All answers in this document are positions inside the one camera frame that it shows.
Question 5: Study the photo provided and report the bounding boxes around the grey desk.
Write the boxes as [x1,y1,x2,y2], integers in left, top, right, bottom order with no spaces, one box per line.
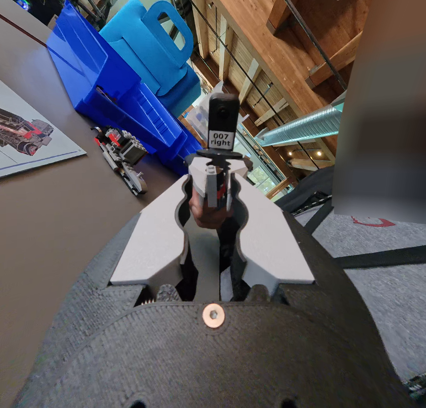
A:
[0,0,192,408]

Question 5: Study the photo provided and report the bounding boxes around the person's right forearm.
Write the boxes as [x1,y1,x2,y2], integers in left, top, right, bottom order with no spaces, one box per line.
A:
[218,227,240,302]

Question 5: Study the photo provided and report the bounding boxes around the blue plastic bin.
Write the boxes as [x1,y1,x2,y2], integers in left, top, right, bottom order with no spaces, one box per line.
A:
[46,0,204,177]

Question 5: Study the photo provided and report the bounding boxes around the black cloth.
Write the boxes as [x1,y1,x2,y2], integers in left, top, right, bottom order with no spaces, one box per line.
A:
[274,165,335,215]

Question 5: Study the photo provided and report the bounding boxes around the clear plastic organizer box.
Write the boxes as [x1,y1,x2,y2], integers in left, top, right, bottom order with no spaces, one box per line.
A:
[184,81,249,149]

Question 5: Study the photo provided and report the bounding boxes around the small grey red brick assembly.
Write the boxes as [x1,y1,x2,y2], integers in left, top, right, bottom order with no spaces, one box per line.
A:
[205,167,230,210]

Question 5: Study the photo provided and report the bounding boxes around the person's right hand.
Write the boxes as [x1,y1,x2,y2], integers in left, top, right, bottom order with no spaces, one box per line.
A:
[189,195,221,229]

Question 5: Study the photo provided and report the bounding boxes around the blue felt bag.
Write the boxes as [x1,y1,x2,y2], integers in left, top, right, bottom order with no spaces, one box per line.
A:
[99,0,202,107]

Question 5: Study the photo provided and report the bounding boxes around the silver ventilation duct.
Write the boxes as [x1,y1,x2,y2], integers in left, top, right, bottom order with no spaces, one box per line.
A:
[254,103,343,148]

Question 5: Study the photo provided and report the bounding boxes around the toy brick vehicle model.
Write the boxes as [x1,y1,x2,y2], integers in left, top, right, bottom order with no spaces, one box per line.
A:
[91,125,148,196]

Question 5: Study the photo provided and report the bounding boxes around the person's grey sweatshirt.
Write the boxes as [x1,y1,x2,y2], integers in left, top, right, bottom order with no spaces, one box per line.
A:
[294,212,426,398]

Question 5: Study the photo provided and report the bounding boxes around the black shoulder strap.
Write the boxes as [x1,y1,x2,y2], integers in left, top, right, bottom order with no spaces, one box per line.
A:
[304,198,426,270]

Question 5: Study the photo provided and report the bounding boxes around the brick instruction booklet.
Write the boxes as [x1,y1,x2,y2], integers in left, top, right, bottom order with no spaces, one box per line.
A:
[0,80,88,179]

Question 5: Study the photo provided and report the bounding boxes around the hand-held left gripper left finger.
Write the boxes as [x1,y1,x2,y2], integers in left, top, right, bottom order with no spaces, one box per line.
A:
[109,174,193,287]

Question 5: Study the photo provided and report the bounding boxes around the steel ceiling pipe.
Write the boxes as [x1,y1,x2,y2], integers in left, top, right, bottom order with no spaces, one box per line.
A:
[272,0,347,91]

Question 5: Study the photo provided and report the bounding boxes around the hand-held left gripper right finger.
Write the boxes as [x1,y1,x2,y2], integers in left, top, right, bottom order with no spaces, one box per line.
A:
[231,174,316,288]

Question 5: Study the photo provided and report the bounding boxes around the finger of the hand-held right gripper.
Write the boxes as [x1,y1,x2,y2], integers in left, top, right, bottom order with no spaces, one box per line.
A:
[188,158,208,200]
[226,160,249,212]

